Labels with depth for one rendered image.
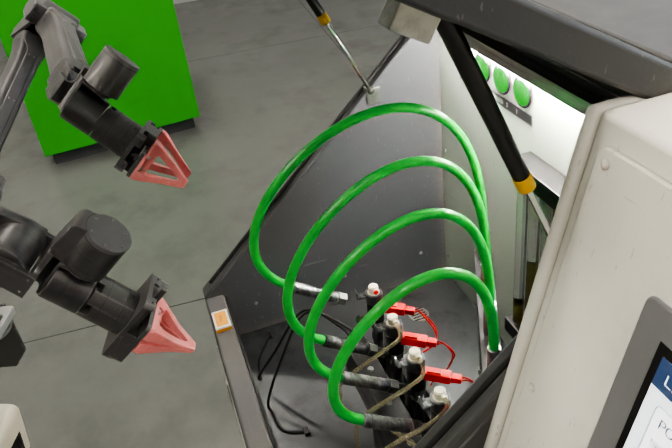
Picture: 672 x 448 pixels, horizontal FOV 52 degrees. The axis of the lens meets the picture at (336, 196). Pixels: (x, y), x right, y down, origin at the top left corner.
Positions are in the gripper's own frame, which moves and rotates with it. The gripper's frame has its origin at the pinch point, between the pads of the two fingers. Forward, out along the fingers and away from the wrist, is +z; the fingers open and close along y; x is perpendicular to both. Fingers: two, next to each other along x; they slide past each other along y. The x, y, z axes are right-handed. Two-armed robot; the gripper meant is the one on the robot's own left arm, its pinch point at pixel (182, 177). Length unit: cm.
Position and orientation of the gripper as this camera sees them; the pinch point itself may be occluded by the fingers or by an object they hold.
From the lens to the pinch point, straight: 107.8
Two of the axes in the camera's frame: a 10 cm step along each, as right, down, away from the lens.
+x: -6.2, 7.7, 1.8
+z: 7.8, 5.7, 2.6
